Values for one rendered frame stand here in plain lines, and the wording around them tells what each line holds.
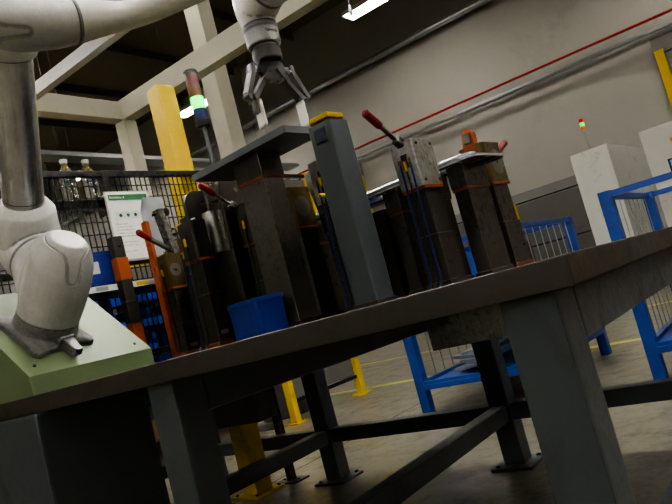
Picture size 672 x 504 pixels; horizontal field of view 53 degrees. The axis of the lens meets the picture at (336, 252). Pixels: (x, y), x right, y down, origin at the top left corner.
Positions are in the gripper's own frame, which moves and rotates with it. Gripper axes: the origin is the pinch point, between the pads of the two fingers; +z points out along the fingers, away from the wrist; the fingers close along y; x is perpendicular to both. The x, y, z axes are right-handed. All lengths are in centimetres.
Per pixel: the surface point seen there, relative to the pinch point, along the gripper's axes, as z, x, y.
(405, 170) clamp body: 21.0, -22.7, 13.4
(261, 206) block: 18.6, 9.5, -6.3
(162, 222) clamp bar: 4, 81, 5
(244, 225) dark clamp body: 18.3, 31.7, 2.8
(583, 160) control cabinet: -70, 304, 765
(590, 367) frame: 66, -77, -26
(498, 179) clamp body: 25, -21, 52
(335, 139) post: 11.2, -18.2, -2.1
